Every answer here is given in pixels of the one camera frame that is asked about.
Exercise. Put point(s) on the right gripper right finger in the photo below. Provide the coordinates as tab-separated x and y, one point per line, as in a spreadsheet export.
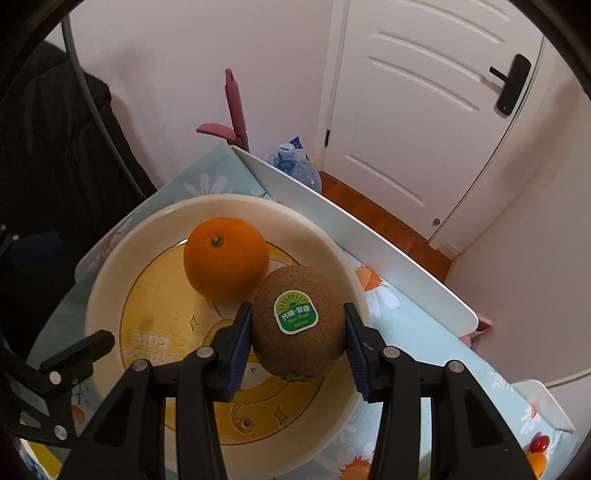
469	437

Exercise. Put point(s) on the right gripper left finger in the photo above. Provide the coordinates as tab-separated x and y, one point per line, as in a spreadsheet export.
125	437

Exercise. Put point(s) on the red cherry tomato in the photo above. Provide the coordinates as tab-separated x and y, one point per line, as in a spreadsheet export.
539	444

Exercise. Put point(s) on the small tangerine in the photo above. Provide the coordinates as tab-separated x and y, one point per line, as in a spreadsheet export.
225	259

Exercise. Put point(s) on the brown kiwi with sticker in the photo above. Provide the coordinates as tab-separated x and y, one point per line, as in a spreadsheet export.
298	324

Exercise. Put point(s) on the large orange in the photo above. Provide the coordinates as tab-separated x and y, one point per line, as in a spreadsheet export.
538	463

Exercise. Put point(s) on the pink slipper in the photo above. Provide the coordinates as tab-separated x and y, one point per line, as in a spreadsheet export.
484	325

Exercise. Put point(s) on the cream cartoon bowl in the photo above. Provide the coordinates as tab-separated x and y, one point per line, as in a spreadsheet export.
142	297

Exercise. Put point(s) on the daisy print tablecloth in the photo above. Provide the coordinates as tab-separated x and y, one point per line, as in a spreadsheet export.
401	322

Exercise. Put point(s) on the black hanging jacket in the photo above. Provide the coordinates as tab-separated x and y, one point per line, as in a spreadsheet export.
64	184

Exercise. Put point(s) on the white panel door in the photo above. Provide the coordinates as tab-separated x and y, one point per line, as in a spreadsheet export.
416	116

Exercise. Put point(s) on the blue water bottle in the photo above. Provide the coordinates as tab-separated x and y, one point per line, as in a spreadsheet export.
291	159

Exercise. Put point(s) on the black clothes rack pole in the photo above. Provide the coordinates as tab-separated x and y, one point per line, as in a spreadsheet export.
69	43

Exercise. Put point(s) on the black door lock handle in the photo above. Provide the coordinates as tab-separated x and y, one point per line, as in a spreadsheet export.
515	82

